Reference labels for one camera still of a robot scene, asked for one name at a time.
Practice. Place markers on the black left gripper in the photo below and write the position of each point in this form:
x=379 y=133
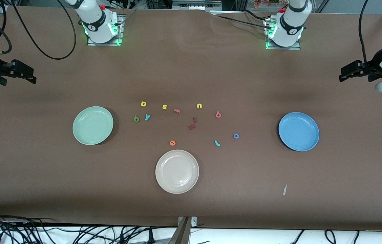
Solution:
x=372 y=69

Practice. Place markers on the green letter b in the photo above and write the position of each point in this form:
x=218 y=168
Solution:
x=135 y=119

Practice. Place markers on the teal letter y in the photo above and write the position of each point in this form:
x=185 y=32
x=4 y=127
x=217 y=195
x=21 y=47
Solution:
x=147 y=117

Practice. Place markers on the pink letter b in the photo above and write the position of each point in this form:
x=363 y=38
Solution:
x=217 y=115

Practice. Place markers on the teal letter l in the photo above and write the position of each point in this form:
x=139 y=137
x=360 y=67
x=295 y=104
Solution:
x=216 y=143

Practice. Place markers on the blue plate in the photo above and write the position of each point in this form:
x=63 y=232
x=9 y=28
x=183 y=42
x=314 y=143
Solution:
x=298 y=131

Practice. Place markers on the green plate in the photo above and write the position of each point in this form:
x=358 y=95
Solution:
x=92 y=125

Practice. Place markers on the orange flower bunch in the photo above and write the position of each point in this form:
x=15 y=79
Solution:
x=265 y=2

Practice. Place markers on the grey tape scrap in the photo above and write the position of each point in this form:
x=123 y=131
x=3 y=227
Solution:
x=284 y=190

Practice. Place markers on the pink letter f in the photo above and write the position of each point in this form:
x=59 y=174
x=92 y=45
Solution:
x=176 y=110

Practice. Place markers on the dark red letter k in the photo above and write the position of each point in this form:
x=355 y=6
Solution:
x=192 y=127

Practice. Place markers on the beige plate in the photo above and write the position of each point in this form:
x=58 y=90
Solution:
x=177 y=171

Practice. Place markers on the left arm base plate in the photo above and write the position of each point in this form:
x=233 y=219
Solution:
x=294 y=47

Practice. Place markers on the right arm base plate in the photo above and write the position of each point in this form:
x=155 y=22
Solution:
x=91 y=43

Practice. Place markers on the metal frame rail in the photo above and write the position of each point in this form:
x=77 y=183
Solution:
x=196 y=4

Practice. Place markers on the metal table bracket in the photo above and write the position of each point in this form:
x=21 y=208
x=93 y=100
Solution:
x=182 y=234

